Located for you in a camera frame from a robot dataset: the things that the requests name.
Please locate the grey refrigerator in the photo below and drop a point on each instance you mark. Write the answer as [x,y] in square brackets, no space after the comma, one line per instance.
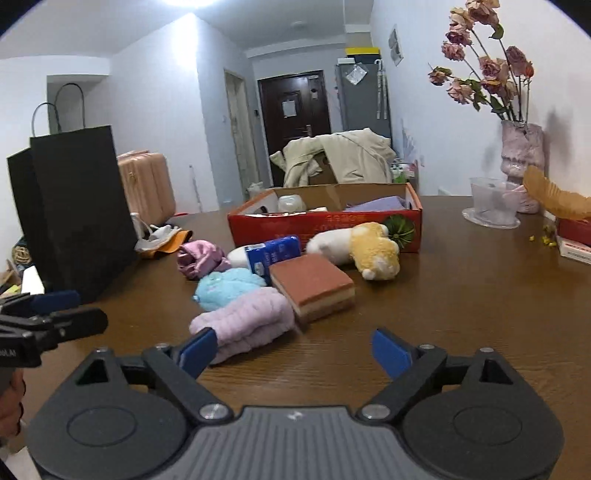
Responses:
[364,106]

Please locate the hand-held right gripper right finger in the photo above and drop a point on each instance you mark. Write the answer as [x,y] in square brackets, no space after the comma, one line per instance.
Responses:
[390,354]

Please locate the dark brown entrance door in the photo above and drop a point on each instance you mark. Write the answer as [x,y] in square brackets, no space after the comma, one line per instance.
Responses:
[277,120]

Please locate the purple cloth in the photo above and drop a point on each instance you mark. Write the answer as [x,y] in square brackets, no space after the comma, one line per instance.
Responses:
[378,204]

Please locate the white hanging umbrella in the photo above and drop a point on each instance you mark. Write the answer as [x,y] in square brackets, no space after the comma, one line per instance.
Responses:
[380,87]

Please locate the pink ribbed vase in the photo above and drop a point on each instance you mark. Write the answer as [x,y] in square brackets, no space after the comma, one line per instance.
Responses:
[521,147]

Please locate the pink fluffy towel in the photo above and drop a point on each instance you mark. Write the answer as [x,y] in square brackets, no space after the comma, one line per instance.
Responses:
[254,318]

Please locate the black paper bag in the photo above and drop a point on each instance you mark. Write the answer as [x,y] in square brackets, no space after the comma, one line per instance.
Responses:
[78,207]

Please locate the white soft pouch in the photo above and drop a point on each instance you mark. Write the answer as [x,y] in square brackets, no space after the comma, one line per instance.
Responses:
[238,257]

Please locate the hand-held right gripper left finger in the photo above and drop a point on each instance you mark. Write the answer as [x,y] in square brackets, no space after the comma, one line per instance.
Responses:
[199,350]

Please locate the orange and white tape dispenser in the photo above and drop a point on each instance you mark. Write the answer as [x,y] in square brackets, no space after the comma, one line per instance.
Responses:
[161,240]

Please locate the white paper notice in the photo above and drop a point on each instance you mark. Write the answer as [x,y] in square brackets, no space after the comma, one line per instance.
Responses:
[290,108]

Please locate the wall picture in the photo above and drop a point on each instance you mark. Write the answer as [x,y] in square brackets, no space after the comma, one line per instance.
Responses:
[396,46]

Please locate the small bottles group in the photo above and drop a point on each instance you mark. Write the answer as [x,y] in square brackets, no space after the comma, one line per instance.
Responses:
[399,173]

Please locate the light blue plush toy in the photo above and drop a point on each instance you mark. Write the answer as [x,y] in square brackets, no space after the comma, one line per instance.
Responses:
[226,288]

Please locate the red flat box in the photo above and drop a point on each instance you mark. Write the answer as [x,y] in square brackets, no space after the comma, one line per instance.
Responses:
[575,228]

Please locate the white and yellow plush dog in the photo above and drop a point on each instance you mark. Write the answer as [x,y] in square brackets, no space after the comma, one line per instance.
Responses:
[369,251]

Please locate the yellow flower bits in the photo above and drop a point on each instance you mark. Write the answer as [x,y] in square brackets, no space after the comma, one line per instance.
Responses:
[547,239]

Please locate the orange plastic basket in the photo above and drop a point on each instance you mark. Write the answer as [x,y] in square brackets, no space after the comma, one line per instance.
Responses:
[286,228]

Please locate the white flat box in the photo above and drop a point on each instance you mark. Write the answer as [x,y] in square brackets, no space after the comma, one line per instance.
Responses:
[572,251]

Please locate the white cup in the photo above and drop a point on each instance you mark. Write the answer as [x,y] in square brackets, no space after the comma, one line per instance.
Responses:
[290,203]

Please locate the beige jacket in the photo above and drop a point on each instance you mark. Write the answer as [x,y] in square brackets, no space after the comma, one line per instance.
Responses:
[355,157]

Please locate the orange pleated fan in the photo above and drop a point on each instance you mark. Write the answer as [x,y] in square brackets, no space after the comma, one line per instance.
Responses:
[563,201]

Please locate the person's left hand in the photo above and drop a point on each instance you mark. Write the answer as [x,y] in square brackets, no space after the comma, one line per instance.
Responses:
[10,410]

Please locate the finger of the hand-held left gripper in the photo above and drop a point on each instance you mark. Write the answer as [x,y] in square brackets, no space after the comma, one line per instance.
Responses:
[55,301]
[78,323]

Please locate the clear plastic bag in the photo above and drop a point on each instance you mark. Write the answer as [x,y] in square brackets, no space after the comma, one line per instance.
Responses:
[355,74]

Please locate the dried pink roses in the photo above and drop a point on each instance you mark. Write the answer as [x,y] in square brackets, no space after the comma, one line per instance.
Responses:
[489,67]

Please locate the pink suitcase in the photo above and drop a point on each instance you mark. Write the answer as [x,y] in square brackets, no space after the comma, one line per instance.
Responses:
[147,184]

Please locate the pink satin scrunchie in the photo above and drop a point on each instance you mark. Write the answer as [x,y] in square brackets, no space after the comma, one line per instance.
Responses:
[198,261]

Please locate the yellow and black box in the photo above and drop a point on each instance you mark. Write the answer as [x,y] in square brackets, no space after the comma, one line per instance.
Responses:
[362,51]

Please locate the light wooden door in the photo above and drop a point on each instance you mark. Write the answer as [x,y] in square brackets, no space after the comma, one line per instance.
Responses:
[240,129]

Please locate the brown layered sponge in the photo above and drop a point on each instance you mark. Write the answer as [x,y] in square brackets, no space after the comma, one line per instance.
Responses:
[309,281]

